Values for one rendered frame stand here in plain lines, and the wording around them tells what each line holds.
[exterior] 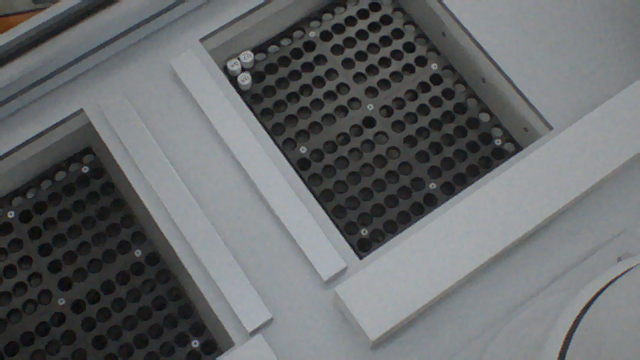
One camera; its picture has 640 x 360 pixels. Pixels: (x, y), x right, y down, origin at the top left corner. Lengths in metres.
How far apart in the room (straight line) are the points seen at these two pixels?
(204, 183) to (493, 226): 0.23
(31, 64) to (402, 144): 0.32
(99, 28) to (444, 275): 0.34
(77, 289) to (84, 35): 0.21
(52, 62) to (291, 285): 0.26
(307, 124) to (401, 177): 0.10
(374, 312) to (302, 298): 0.07
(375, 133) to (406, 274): 0.17
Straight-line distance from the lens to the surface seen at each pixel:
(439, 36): 0.81
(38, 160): 0.82
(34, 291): 0.71
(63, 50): 0.68
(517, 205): 0.62
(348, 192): 0.70
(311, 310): 0.62
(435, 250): 0.60
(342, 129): 0.72
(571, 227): 0.67
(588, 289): 0.47
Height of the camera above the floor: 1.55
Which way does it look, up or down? 69 degrees down
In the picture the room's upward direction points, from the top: straight up
